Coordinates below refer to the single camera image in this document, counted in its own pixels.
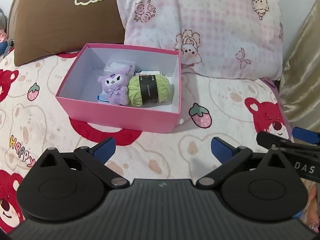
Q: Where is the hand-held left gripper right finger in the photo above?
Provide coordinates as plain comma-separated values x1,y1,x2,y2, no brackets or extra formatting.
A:
196,137,288,189

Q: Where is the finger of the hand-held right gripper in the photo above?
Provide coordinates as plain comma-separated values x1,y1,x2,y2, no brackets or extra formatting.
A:
292,127,320,145
256,131,297,151

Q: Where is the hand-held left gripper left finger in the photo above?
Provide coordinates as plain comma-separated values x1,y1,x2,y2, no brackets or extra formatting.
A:
39,137,129,188

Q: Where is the pink cardboard box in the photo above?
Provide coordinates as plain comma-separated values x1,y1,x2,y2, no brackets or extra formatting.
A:
55,43,182,133

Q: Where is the purple plush toy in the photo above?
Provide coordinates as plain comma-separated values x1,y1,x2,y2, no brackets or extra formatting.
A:
97,65,134,106

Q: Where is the green yarn ball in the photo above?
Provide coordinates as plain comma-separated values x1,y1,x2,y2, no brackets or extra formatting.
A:
127,74,173,107

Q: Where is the clear floss pick box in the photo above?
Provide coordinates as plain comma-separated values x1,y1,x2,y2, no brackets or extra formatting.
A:
104,59,137,77

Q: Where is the white wet wipes packet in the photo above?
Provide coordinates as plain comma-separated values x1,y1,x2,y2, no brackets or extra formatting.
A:
134,69,164,78

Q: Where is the person's right hand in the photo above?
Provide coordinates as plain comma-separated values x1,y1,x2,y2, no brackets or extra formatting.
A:
304,182,320,230

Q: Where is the printed bear strawberry blanket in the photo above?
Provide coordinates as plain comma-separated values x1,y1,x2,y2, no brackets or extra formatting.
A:
0,46,295,235

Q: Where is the golden curtain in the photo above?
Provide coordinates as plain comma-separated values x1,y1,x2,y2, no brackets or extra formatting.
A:
279,2,320,133

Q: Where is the pink checked pillow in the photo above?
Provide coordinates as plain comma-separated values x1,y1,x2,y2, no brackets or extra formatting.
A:
114,0,284,80

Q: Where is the brown pillow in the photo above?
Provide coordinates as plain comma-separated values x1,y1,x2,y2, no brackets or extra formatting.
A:
14,0,125,67

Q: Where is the grey plush toy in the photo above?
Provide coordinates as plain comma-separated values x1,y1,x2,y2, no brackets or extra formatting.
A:
0,8,8,32

